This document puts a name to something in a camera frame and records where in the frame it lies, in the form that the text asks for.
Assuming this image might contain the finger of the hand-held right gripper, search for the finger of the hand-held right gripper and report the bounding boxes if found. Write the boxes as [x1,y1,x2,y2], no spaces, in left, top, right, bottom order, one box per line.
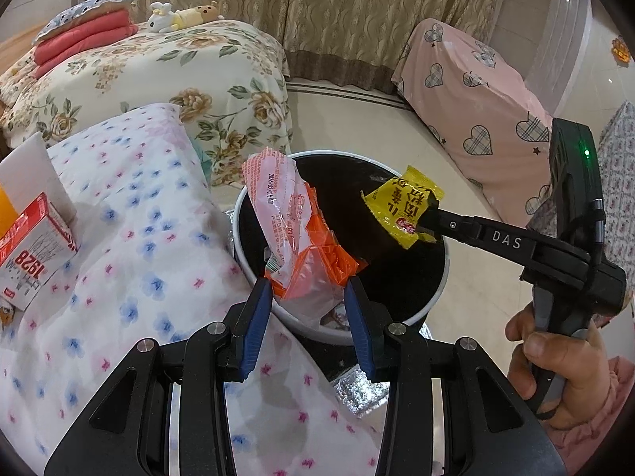
[417,203,591,279]

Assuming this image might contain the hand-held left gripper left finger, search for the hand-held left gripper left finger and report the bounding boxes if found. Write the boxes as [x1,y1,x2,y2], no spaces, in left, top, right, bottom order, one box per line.
[44,278,273,476]

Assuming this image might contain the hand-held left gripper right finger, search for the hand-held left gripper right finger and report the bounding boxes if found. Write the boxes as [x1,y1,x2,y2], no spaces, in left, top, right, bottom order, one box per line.
[344,275,566,476]

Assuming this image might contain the white black trash bin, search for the white black trash bin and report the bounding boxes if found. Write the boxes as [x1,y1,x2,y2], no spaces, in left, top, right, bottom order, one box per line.
[233,150,451,345]

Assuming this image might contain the yellow snack packet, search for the yellow snack packet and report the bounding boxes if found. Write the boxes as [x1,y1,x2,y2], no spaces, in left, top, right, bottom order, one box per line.
[360,165,446,250]

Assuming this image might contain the red orange snack bag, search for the red orange snack bag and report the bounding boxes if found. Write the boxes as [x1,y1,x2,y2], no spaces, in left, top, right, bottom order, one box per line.
[242,146,359,328]

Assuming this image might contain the red white milk carton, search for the red white milk carton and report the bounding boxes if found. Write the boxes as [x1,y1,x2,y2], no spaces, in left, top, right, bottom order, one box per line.
[0,192,80,313]

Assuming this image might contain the white foam fruit net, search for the white foam fruit net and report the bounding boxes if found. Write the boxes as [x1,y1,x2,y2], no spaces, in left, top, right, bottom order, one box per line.
[0,131,77,239]

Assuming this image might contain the person's right forearm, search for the person's right forearm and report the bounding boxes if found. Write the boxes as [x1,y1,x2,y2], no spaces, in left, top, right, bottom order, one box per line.
[550,354,635,476]

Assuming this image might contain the person's right hand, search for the person's right hand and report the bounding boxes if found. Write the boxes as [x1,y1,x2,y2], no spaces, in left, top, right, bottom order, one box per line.
[505,303,616,430]

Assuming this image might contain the small-flower print cloth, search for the small-flower print cloth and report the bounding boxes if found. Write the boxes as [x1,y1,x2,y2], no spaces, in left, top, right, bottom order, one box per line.
[598,102,635,318]

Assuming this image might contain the pink heart-print covered furniture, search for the pink heart-print covered furniture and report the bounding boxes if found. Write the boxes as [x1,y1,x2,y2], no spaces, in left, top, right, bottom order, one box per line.
[391,19,554,224]

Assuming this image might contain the flower-print white tablecloth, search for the flower-print white tablecloth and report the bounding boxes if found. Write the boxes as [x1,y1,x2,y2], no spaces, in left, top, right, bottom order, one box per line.
[0,103,393,476]

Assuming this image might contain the teal cloth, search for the teal cloth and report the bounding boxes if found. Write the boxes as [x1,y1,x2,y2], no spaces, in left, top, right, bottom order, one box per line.
[191,139,214,179]

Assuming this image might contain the beige patterned curtain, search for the beige patterned curtain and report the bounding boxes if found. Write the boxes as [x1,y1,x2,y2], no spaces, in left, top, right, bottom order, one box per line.
[74,0,512,95]

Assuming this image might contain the bed with floral sheet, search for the bed with floral sheet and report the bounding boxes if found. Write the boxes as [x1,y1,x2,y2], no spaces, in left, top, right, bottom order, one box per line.
[0,22,293,194]

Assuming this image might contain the yellow plush toy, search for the yellow plush toy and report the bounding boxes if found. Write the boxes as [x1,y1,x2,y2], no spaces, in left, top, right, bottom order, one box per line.
[171,1,225,28]

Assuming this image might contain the white bunny plush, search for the white bunny plush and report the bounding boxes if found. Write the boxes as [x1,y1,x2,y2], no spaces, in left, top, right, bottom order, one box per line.
[147,1,187,33]

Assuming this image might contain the folded red quilt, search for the folded red quilt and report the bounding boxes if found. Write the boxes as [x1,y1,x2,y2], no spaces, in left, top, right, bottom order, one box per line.
[34,9,139,79]

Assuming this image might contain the blue dotted cushion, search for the blue dotted cushion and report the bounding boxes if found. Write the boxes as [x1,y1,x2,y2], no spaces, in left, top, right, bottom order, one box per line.
[32,0,137,43]

